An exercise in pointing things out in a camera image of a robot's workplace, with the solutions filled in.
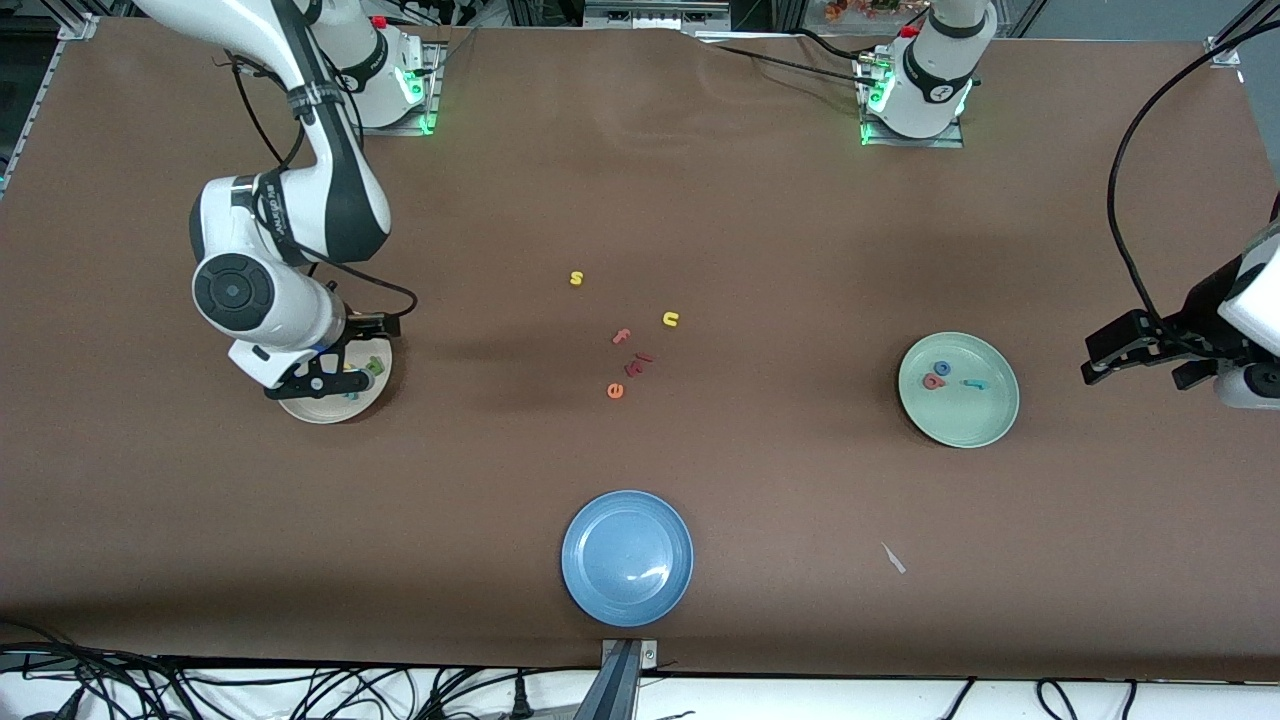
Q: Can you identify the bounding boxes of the silver electronics box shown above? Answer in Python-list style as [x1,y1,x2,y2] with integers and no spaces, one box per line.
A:
[583,0,731,29]

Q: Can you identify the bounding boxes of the beige brown plate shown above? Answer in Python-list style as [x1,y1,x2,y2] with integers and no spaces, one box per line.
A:
[276,335,394,425]

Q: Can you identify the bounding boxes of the tangled black floor cables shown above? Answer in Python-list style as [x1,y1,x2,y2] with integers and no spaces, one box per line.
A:
[0,622,601,720]

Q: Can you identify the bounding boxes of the pale green plate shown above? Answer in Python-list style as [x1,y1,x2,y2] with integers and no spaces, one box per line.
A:
[897,331,1021,449]

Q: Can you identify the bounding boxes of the blue plate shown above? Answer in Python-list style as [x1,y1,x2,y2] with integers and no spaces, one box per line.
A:
[560,489,695,629]

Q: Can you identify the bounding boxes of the black cable on table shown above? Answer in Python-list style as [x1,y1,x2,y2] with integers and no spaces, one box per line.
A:
[695,35,881,91]
[785,25,881,63]

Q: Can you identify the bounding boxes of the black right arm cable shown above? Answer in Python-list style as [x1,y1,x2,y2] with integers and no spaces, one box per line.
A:
[213,55,418,321]

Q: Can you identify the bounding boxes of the black metal frame post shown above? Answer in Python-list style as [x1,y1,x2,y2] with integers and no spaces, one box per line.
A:
[730,0,809,31]
[508,0,586,28]

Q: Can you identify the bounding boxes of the grey metal camera mount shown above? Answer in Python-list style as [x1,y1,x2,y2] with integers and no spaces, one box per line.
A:
[575,638,661,720]

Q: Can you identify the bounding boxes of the aluminium frame rail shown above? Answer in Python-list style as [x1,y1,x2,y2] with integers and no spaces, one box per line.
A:
[0,12,101,196]
[1205,0,1280,69]

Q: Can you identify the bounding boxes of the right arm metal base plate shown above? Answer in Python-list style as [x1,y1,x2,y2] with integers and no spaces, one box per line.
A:
[332,40,441,136]

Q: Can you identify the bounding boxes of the looped black floor cable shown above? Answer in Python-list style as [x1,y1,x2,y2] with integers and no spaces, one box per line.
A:
[1035,678,1083,720]

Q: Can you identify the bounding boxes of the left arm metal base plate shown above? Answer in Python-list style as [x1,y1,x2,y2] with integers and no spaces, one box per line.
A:
[858,55,966,149]

